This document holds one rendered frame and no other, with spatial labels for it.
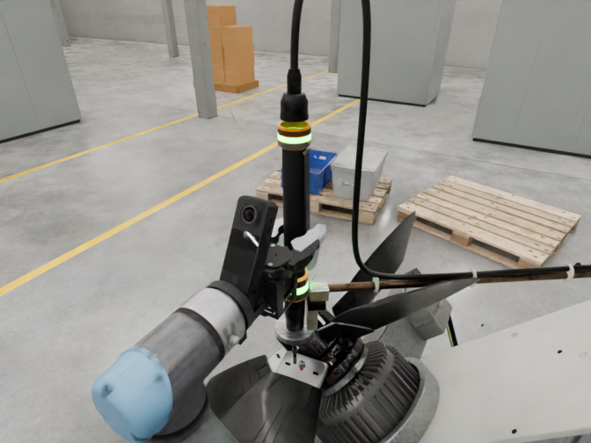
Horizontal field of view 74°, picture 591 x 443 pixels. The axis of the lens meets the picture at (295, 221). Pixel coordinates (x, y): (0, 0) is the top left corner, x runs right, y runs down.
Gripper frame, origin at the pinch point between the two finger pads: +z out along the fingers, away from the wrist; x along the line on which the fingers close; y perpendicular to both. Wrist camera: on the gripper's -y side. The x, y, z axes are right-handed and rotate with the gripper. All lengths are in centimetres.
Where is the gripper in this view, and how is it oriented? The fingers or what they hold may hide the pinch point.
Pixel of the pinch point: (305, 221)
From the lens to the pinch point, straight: 60.0
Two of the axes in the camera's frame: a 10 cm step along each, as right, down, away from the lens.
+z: 5.0, -4.4, 7.4
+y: 0.1, 8.6, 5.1
